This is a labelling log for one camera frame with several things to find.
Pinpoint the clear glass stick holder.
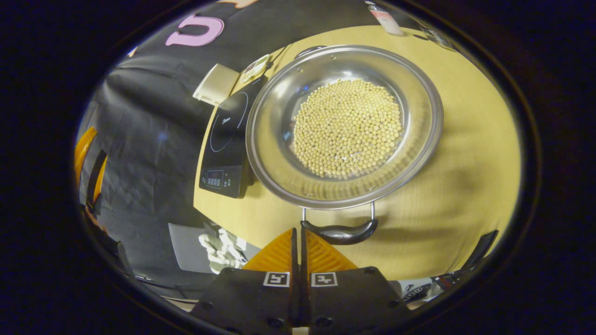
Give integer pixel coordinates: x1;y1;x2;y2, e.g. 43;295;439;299
419;23;455;51

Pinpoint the white divided bean dish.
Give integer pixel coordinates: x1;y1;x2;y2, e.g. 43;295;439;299
240;54;271;83

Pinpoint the steel pot with black handles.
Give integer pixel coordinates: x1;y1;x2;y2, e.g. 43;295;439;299
245;44;444;246

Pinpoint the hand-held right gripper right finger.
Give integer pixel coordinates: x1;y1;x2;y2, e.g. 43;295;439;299
300;228;413;335

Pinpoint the small pink label bottle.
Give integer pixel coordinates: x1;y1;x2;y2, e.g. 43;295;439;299
367;1;405;36

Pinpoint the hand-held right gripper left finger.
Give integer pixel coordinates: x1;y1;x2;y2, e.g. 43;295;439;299
191;228;298;335

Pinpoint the white cloth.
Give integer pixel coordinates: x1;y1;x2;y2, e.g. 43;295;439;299
199;228;247;274

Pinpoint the black slanted bar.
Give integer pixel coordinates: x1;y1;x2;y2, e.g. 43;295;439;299
460;230;499;271

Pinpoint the grey box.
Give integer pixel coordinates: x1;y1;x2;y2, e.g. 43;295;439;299
169;223;261;274

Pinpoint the white toaster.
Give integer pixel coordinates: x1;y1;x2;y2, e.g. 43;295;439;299
193;64;240;106

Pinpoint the black induction cooktop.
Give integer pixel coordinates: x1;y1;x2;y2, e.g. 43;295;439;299
199;77;268;198

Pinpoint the black red floor item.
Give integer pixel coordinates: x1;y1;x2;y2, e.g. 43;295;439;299
403;274;466;304

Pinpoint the black backdrop cloth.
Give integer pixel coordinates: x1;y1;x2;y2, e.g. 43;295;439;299
77;0;387;289

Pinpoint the pile of yellow soybeans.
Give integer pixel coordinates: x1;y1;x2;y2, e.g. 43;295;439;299
292;79;404;180

